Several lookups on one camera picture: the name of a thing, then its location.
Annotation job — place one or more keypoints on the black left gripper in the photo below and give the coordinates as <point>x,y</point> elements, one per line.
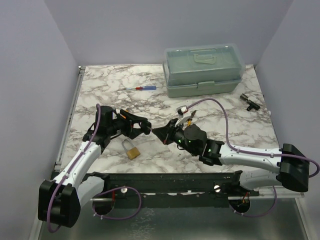
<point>135,119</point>

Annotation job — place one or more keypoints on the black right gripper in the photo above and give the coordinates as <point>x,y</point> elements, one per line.
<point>165,133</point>

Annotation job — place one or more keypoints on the black padlock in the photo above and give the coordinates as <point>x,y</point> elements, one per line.
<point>145,126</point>

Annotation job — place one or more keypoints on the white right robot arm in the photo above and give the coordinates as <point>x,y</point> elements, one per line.
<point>285,166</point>

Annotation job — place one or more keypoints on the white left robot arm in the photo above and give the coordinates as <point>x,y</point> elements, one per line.
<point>60,200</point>

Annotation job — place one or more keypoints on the orange utility knife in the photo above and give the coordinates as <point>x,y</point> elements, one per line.
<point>123,113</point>

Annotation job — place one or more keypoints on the brass padlock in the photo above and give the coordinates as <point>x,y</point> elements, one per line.
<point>132,152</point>

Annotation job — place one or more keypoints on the yellow black pliers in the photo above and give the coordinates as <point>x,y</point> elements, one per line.
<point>189,121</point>

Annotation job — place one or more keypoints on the red blue screwdriver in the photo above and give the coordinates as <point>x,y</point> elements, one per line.
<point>141,88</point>

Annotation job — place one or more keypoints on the green plastic toolbox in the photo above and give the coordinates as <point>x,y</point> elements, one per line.
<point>202,70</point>

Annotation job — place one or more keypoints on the black T-shaped tool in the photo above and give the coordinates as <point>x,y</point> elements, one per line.
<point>251,105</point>

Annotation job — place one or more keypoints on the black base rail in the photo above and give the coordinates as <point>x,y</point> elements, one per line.
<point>173,190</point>

